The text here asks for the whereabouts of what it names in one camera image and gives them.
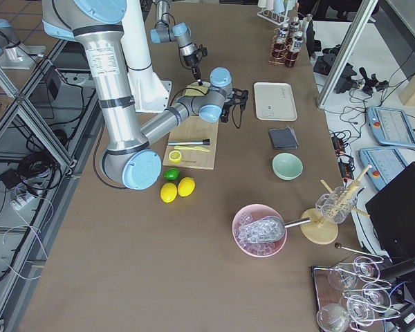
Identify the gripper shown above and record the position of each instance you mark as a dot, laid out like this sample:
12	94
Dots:
225	113
191	61

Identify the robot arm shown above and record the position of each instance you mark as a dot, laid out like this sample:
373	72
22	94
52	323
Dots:
112	34
166	30

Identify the cream rabbit tray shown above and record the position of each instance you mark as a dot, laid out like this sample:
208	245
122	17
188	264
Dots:
274	102

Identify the dark grey folded cloth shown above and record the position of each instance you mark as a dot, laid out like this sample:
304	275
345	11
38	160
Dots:
283	138

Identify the wooden cutting board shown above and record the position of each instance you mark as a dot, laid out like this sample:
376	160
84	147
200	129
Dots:
194	128

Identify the dark drink bottle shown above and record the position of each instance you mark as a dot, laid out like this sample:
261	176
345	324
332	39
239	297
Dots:
282	35

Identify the yellow plastic knife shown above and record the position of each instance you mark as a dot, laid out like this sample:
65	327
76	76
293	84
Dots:
191	148

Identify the mint green bowl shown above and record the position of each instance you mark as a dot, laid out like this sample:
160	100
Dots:
287	166

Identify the half lemon slice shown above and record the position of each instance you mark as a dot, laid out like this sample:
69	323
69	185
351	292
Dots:
175	156

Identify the white cup drying rack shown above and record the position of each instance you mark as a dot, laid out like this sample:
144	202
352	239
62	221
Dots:
276	11

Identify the green lime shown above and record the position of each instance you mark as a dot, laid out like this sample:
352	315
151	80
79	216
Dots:
171	174

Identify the yellow lemon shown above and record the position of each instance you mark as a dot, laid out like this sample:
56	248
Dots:
168	192
186	186

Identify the pink bowl with ice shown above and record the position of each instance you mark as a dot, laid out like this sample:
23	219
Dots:
251	213

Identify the metal ice scoop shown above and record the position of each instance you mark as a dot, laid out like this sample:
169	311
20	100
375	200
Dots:
266	230

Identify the glass mug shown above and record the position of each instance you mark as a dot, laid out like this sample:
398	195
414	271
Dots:
337	205

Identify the blue teach pendant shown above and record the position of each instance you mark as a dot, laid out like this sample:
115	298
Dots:
386	162
391	127

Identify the wooden mug tree stand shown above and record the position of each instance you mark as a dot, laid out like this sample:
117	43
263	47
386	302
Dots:
320	230

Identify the wine glass rack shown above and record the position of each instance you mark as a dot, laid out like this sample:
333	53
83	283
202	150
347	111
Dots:
352	295

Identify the black handled metal tool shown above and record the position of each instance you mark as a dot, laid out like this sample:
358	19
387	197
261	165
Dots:
189	142

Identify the copper wire bottle rack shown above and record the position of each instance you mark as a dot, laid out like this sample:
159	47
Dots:
288	53

